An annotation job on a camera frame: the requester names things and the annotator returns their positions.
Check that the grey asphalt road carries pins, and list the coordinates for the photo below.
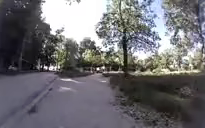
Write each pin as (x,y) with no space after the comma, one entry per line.
(6,93)

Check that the tall dark-trunked tree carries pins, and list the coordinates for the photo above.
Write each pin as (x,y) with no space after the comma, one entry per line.
(124,53)

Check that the grey paved path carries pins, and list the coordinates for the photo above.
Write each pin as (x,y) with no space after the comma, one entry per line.
(80,106)

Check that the group of dark trees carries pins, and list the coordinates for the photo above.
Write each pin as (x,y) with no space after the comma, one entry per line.
(13,36)

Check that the grey kerb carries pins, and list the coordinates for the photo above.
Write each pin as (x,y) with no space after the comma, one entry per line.
(40,98)

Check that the row of trees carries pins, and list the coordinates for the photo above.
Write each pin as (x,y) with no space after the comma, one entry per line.
(90,55)

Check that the thin-trunked tree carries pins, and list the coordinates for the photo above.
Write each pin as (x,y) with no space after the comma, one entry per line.
(202,50)

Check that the shaded grass verge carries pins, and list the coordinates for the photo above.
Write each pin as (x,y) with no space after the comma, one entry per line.
(156,93)

